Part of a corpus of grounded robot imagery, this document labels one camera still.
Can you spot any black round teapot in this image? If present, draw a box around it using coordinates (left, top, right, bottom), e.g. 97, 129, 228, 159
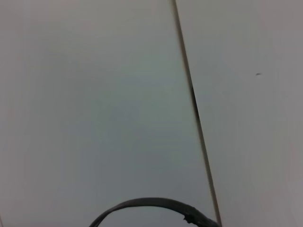
89, 197, 220, 227

